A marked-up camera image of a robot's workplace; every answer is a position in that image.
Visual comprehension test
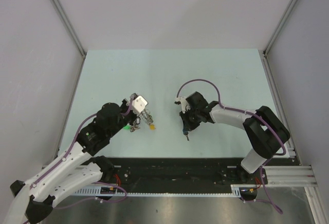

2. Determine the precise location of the steel disc with key rings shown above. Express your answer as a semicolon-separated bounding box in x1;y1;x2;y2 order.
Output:
139;109;154;126

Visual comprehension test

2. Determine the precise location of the blue tag key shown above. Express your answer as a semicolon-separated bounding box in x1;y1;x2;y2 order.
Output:
182;129;190;141

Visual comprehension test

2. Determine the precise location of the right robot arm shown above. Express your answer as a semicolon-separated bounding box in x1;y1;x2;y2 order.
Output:
175;91;290;183

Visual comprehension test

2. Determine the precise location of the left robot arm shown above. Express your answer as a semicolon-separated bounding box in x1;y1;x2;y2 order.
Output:
4;94;148;223

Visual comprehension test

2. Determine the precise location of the black tag key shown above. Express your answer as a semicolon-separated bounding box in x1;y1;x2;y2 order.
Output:
131;117;140;129

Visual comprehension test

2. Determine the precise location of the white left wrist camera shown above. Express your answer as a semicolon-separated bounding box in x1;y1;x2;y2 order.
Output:
131;93;148;116

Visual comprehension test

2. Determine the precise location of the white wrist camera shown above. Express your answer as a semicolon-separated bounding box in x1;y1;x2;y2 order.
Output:
131;93;148;116
174;97;191;114

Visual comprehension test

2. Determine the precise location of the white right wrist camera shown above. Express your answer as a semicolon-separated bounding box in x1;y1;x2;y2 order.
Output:
174;97;191;114

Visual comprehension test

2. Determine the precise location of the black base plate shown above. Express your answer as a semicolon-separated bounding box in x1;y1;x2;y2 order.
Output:
102;158;268;194

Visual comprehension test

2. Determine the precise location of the white slotted cable duct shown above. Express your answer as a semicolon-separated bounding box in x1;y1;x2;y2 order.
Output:
72;185;241;198

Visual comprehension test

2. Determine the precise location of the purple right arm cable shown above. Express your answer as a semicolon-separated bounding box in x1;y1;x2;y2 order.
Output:
176;79;286;157

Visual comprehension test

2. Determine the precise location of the aluminium rail right side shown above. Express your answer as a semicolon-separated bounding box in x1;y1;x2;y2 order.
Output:
260;51;297;158

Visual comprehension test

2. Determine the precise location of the left aluminium frame post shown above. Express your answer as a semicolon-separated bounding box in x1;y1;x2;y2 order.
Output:
50;0;86;59

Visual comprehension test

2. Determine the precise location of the aluminium frame post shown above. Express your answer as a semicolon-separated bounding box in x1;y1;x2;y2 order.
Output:
263;0;299;57
50;0;86;59

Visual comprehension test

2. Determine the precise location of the right aluminium frame post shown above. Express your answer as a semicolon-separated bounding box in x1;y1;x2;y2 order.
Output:
263;0;299;57

